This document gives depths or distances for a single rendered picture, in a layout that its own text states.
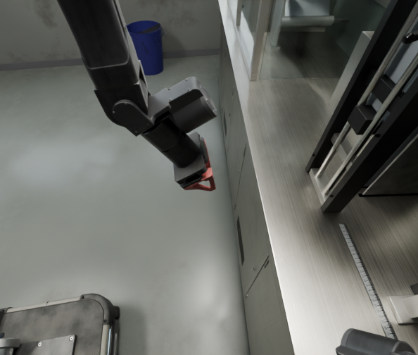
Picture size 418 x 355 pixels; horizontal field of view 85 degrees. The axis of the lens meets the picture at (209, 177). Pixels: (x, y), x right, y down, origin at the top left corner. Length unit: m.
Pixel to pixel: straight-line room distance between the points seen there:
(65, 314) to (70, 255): 0.48
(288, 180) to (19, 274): 1.66
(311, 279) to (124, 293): 1.16
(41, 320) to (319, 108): 1.52
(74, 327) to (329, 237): 1.13
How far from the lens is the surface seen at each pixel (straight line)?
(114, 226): 1.75
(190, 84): 0.36
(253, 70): 1.13
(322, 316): 0.60
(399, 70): 0.57
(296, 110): 1.02
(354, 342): 0.38
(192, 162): 0.43
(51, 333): 1.40
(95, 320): 1.32
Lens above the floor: 1.45
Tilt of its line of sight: 52 degrees down
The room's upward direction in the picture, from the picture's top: straight up
